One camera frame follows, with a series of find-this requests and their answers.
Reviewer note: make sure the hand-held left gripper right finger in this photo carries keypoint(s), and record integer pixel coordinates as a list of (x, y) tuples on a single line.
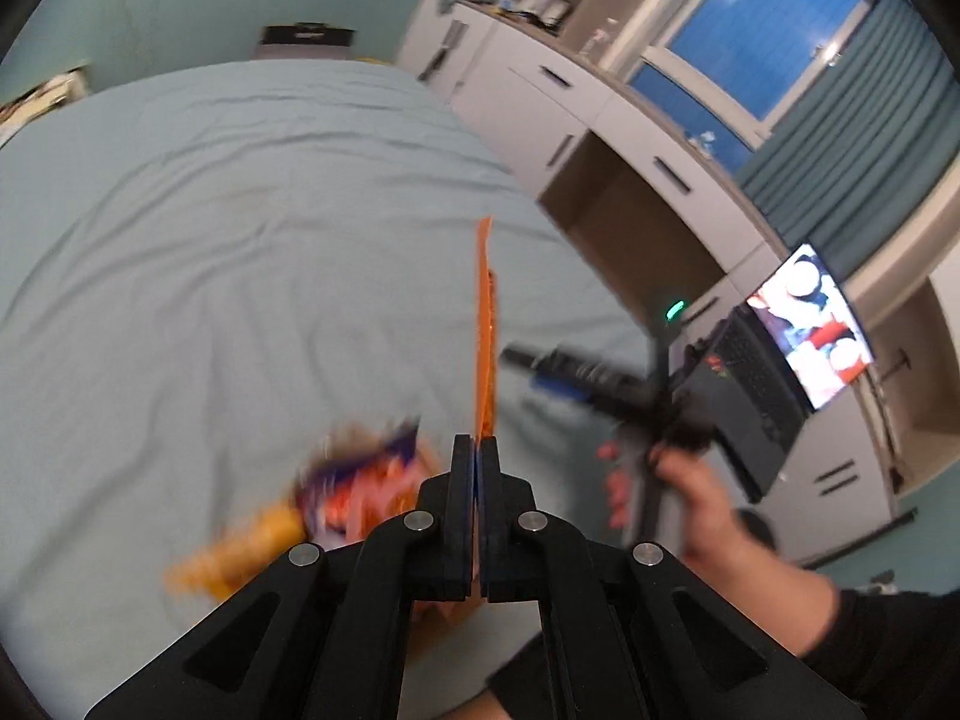
[(499, 510)]

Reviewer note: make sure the teal curtain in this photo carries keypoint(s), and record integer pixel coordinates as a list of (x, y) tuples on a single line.
[(885, 165)]

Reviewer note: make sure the light blue bed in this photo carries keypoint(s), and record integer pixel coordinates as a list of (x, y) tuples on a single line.
[(225, 240)]

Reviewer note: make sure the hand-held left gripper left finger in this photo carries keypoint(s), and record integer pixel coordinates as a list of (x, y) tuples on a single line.
[(461, 510)]

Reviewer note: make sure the white bedside stand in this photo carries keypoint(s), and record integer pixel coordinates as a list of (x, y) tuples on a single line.
[(45, 94)]

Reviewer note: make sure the black thin stand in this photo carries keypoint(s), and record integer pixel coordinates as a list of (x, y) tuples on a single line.
[(896, 405)]

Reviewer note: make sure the black box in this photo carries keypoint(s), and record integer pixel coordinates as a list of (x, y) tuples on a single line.
[(307, 35)]

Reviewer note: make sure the white wall cabinet unit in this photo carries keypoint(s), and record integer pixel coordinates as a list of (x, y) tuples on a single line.
[(525, 97)]

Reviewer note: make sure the large orange sausage packet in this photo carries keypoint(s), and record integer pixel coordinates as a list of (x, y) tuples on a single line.
[(486, 330)]

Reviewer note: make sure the person's right hand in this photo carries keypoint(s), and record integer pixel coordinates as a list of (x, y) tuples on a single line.
[(701, 510)]

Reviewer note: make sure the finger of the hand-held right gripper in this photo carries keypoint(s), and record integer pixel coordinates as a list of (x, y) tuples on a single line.
[(551, 364), (562, 390)]

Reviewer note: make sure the blue orange snack bag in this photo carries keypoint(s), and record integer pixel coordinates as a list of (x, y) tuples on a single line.
[(442, 611)]

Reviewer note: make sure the window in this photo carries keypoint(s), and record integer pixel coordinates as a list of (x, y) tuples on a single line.
[(765, 37)]

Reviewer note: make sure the purple orange snack packet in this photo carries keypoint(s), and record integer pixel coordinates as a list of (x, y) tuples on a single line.
[(367, 480)]

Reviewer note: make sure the open laptop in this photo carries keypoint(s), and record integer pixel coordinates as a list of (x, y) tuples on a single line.
[(750, 390)]

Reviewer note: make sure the yellow clear snack packet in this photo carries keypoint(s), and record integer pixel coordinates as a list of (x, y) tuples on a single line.
[(240, 547)]

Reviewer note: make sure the person's leg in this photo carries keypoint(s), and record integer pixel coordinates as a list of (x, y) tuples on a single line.
[(517, 679)]

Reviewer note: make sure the person's right forearm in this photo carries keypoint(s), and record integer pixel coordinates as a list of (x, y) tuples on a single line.
[(772, 604)]

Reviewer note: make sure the cluttered small items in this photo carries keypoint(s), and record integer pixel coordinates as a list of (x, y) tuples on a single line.
[(517, 4)]

